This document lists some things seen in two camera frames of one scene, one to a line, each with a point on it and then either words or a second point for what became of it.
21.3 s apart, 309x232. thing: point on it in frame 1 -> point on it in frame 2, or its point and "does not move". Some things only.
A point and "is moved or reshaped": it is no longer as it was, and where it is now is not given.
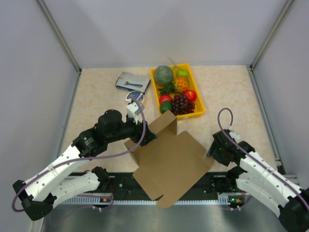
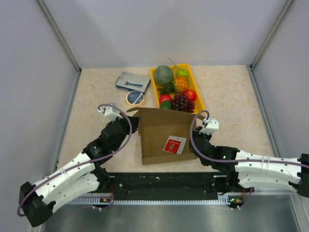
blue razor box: [130, 82] does not move
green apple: [182, 72] does not move
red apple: [164, 97] does not move
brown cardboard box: [172, 164] is moved or reshaped
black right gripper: [213, 152] -> [196, 133]
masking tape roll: [136, 94] does not move
